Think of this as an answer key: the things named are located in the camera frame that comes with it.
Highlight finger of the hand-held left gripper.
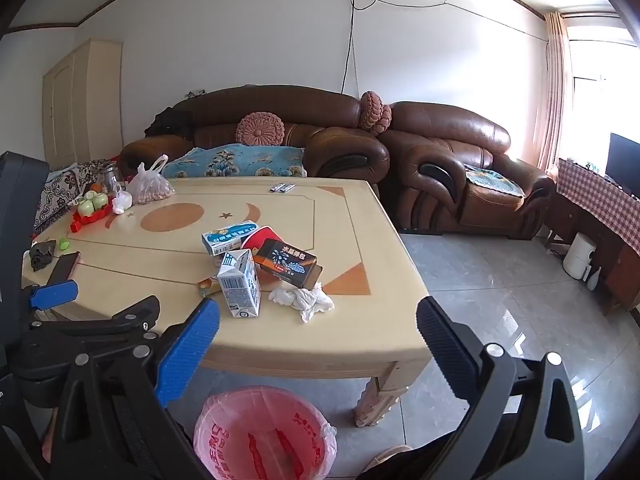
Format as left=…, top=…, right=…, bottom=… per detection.
left=22, top=280, right=80, bottom=311
left=20, top=295, right=162, bottom=366

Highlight clear plastic bag of peanuts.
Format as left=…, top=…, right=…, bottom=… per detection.
left=127, top=154, right=176, bottom=206

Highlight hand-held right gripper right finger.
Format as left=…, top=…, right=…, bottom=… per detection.
left=416, top=296, right=587, bottom=480

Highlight pink curtain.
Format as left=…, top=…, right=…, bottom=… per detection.
left=537, top=10, right=574, bottom=172

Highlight black cardboard box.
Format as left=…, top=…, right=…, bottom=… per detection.
left=252, top=239, right=319, bottom=290

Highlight bright window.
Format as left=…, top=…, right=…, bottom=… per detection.
left=567, top=25, right=640, bottom=161

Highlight white air fryer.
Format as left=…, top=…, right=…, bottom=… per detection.
left=562, top=232, right=597, bottom=281

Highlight blue crochet seat cover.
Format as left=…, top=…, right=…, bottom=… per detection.
left=462, top=162, right=527, bottom=199

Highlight black and white patterned cloth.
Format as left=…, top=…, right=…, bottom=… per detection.
left=32, top=160, right=119, bottom=237

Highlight red paper cup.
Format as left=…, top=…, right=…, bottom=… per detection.
left=241, top=225, right=282, bottom=257

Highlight person's beige shoe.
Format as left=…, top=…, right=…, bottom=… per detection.
left=361, top=444, right=414, bottom=476

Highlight brown leather sofa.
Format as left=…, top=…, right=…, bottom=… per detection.
left=119, top=85, right=391, bottom=197

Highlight black television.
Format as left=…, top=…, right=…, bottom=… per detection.
left=604, top=132, right=640, bottom=192

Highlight cream wardrobe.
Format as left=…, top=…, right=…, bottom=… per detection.
left=42, top=38, right=124, bottom=169

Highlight white tissue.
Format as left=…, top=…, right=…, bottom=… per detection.
left=269, top=282, right=335, bottom=324

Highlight dark clothes pile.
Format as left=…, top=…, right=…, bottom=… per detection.
left=144, top=107, right=194, bottom=139

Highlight glass jar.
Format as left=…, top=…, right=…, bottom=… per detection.
left=102, top=159, right=126, bottom=196

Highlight pink lined trash bin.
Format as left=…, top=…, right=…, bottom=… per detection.
left=193, top=385, right=338, bottom=480

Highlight blue and white medicine box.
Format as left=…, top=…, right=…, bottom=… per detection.
left=201, top=221, right=259, bottom=257

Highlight brown leather armchair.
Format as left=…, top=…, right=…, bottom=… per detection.
left=376, top=101, right=557, bottom=242

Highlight pink round cushion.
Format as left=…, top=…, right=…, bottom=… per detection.
left=372, top=103, right=394, bottom=136
left=358, top=91, right=385, bottom=131
left=235, top=112, right=286, bottom=147

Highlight red checkered tablecloth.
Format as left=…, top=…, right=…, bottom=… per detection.
left=556, top=157, right=640, bottom=257

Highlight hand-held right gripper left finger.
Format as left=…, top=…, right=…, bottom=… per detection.
left=50, top=297, right=221, bottom=480

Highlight white and blue milk carton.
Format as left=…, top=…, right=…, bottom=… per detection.
left=216, top=249, right=262, bottom=319

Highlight black smartphone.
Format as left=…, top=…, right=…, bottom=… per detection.
left=47, top=251, right=81, bottom=286

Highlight person's right leg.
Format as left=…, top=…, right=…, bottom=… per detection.
left=356, top=429, right=482, bottom=480

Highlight blue floral cushion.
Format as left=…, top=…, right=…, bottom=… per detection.
left=162, top=142, right=307, bottom=180

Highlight dark grey cloth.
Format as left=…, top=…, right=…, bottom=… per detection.
left=28, top=239, right=57, bottom=272

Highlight brown wooden cabinet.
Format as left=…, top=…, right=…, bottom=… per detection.
left=544, top=189, right=640, bottom=317

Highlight green white tea set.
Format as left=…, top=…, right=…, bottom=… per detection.
left=68, top=195, right=126, bottom=234

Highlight black wall cable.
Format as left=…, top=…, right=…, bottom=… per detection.
left=341, top=0, right=379, bottom=94

